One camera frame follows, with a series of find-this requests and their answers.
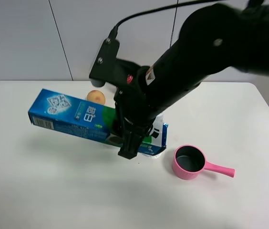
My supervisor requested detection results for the clear water bottle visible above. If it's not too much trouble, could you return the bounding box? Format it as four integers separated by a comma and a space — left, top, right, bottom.
139, 113, 168, 158

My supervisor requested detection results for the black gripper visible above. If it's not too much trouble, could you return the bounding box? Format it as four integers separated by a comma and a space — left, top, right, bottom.
113, 65, 165, 159

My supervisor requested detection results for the pink saucepan with handle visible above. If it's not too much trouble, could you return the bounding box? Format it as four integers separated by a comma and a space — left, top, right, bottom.
172, 145, 235, 180

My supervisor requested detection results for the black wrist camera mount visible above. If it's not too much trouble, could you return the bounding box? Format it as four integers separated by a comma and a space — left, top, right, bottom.
89, 37, 141, 88

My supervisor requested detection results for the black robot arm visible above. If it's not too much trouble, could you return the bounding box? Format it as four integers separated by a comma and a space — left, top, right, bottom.
114, 0, 269, 159

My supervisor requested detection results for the yellow peach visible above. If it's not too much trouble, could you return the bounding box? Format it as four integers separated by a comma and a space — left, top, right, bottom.
86, 90, 106, 105

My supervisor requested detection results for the black cable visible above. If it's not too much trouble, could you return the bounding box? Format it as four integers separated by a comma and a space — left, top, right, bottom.
107, 0, 228, 41

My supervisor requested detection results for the blue green toothpaste box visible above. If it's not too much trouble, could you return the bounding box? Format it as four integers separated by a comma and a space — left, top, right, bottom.
27, 88, 169, 156

